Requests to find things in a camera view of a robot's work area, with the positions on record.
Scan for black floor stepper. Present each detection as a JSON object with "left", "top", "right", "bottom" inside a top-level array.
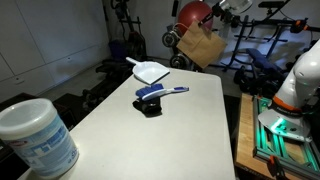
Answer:
[{"left": 81, "top": 59, "right": 135, "bottom": 111}]

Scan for aluminium frame with green light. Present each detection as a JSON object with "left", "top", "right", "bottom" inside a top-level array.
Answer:
[{"left": 252, "top": 95, "right": 320, "bottom": 180}]

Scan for black exercise machine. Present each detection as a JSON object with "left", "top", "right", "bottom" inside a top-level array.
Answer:
[{"left": 110, "top": 0, "right": 148, "bottom": 63}]

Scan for black barbell with orange collar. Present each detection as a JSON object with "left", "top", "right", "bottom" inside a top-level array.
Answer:
[{"left": 253, "top": 17, "right": 320, "bottom": 35}]

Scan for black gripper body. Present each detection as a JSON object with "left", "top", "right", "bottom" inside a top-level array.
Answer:
[{"left": 208, "top": 2, "right": 224, "bottom": 20}]

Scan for white tub with blue label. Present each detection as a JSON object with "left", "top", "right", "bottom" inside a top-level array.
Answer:
[{"left": 0, "top": 97, "right": 80, "bottom": 178}]

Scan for white wall cabinet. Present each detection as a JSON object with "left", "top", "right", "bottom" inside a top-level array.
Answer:
[{"left": 0, "top": 0, "right": 112, "bottom": 103}]

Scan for blue and white hand brush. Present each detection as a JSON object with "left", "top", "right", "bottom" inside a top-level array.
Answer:
[{"left": 135, "top": 83, "right": 190, "bottom": 102}]

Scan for red exercise ball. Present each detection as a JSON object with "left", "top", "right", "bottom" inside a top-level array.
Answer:
[{"left": 176, "top": 0, "right": 214, "bottom": 29}]

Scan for brown paper bag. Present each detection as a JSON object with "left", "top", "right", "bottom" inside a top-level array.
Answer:
[{"left": 173, "top": 21, "right": 228, "bottom": 70}]

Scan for orange and black clamp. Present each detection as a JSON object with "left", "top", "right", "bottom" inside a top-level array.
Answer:
[{"left": 266, "top": 154, "right": 285, "bottom": 180}]

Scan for black floor dumbbells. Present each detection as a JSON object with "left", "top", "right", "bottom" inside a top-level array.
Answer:
[{"left": 232, "top": 64, "right": 269, "bottom": 98}]

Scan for blue padded weight bench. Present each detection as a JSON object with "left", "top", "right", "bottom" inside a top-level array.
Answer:
[{"left": 245, "top": 48, "right": 285, "bottom": 80}]

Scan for blue bin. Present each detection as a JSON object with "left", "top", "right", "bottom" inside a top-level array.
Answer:
[{"left": 108, "top": 39, "right": 128, "bottom": 62}]

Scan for blue steel bench frame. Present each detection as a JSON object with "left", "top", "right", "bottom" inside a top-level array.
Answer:
[{"left": 222, "top": 14, "right": 291, "bottom": 73}]

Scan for white plastic dustpan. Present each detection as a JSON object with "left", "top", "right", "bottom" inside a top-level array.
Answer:
[{"left": 125, "top": 56, "right": 171, "bottom": 85}]

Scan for chrome plate dumbbell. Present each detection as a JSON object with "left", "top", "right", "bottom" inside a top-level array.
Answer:
[
  {"left": 161, "top": 29, "right": 180, "bottom": 48},
  {"left": 169, "top": 53, "right": 192, "bottom": 71}
]

